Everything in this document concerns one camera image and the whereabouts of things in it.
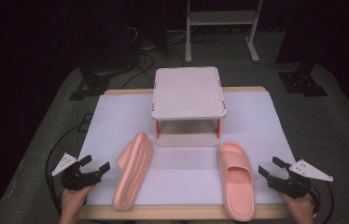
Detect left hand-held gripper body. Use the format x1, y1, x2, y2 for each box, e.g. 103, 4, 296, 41
50, 152, 104, 191

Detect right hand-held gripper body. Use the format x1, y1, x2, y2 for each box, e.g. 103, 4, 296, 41
265, 158, 335, 200

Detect pink foam slipper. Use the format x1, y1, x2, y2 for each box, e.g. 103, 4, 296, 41
216, 141, 256, 222
112, 132, 154, 213

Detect white two-tier shoe rack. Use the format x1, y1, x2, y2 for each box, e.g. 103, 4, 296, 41
150, 66, 228, 147

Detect person's left hand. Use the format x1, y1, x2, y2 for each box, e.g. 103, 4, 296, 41
59, 184, 96, 224

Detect person's right hand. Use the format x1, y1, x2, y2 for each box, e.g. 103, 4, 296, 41
279, 189, 316, 224

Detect white table mat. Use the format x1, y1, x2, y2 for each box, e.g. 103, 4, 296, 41
78, 91, 297, 206

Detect black flat stand base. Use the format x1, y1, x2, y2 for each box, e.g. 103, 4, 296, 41
277, 62, 329, 98

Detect white metal stand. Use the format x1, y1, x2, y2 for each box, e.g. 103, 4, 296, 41
185, 0, 264, 63

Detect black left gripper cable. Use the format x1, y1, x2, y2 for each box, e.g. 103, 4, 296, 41
45, 122, 85, 217

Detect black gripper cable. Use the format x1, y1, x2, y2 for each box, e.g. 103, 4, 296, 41
45, 122, 85, 217
311, 181, 335, 224

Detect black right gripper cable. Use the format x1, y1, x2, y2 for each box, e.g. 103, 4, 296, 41
311, 181, 335, 224

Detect black floor cable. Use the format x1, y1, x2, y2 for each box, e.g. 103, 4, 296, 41
120, 24, 185, 91

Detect white floor cables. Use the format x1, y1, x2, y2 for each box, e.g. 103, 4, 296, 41
165, 29, 189, 45

